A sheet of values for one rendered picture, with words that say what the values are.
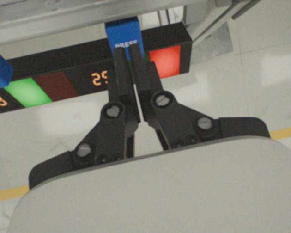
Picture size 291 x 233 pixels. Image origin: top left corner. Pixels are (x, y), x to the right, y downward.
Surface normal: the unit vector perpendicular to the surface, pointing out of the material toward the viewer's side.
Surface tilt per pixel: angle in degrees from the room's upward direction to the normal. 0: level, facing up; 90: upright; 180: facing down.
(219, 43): 0
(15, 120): 0
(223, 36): 0
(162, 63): 48
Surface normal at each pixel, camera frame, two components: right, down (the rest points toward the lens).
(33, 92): 0.18, 0.81
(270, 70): 0.04, 0.14
